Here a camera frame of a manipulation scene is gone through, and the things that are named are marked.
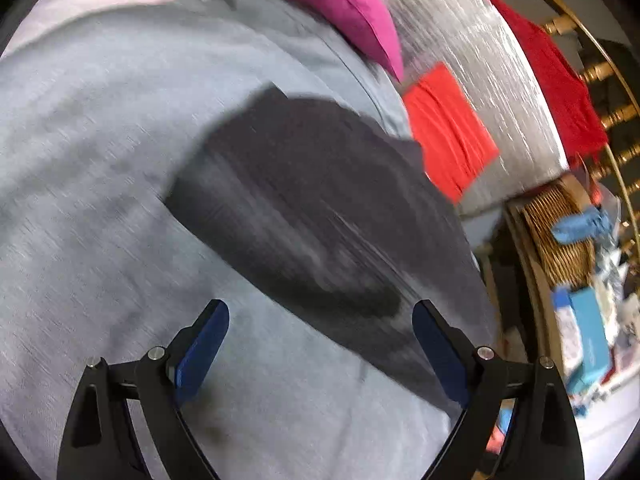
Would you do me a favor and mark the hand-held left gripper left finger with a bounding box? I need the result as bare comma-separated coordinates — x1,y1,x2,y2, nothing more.
56,299,230,480

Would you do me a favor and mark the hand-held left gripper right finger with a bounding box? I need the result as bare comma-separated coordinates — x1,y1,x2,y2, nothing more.
412,300,585,480

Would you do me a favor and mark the dark quilted puffer jacket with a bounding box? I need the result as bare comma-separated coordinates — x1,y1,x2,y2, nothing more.
162,85,496,413

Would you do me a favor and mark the wooden shelf table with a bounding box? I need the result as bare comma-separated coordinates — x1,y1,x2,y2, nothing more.
482,200,568,381

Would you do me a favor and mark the white printed box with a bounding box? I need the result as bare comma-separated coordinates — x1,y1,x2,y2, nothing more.
552,287,586,376

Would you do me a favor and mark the wicker basket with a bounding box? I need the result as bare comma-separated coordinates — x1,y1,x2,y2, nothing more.
520,182,598,291

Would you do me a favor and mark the blue cardboard box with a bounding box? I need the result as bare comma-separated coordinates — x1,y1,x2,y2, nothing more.
565,287,613,396

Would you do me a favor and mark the light blue cloth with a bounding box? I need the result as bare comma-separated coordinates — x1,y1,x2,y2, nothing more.
551,206,613,246

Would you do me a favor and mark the grey blanket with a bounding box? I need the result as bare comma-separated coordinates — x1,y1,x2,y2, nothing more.
0,0,496,480

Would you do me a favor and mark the red-orange pillow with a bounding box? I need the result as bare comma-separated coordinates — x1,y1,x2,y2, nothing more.
402,62,501,205

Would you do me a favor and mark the red cloth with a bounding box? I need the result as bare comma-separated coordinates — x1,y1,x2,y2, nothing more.
482,0,611,166

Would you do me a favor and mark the silver foil insulation board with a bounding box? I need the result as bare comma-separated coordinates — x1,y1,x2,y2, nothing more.
375,0,571,216

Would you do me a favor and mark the wooden stair railing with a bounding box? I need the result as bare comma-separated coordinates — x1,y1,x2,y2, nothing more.
485,0,640,241

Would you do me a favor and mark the magenta pillow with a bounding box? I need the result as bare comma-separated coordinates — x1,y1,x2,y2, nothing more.
245,0,405,82

